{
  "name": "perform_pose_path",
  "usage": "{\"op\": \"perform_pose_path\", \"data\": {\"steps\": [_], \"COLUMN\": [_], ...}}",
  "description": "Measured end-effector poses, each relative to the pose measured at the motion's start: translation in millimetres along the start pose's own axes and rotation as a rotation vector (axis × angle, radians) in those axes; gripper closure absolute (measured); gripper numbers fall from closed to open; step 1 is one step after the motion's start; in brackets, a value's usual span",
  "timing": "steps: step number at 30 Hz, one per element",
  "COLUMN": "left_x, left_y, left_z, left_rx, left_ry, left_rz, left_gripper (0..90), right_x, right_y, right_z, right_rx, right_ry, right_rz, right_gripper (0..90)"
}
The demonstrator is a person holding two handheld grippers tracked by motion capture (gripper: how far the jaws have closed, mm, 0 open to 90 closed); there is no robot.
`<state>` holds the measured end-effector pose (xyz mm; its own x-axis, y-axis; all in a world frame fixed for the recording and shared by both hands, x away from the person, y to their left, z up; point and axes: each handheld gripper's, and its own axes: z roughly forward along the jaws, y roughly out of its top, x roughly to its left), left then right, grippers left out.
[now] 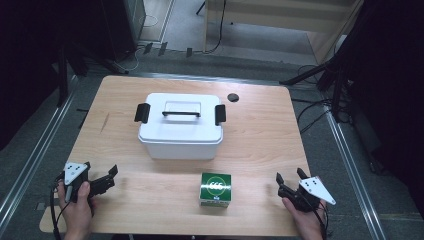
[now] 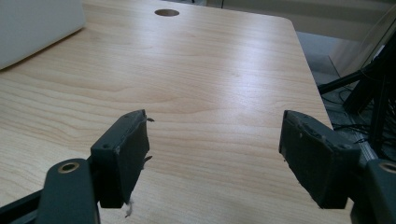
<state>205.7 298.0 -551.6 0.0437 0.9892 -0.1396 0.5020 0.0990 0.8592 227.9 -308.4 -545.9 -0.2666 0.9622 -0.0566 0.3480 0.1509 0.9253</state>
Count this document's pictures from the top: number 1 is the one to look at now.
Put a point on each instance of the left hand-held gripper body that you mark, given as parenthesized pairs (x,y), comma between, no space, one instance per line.
(75,172)

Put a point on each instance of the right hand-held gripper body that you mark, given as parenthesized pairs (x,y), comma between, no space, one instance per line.
(316,190)

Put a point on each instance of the green square carton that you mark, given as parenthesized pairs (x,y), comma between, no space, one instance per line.
(216,190)

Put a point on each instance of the white lidded storage box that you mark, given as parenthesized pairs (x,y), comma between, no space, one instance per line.
(181,130)

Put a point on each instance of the person's right hand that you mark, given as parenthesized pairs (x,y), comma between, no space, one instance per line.
(308,221)

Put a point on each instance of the person's left hand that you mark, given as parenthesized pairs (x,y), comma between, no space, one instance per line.
(77,215)

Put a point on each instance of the black round table grommet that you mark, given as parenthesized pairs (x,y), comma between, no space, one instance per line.
(233,97)

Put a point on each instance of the black upright stand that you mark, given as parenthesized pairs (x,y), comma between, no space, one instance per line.
(62,76)

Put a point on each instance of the black tripod stand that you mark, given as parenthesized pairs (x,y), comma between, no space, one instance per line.
(336,73)

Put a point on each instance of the dark cabinet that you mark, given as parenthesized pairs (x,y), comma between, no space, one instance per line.
(121,26)

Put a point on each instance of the light wooden furniture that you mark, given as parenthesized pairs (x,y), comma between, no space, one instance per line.
(283,15)

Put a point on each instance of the metal floor rail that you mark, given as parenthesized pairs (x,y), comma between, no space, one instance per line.
(31,165)
(355,173)

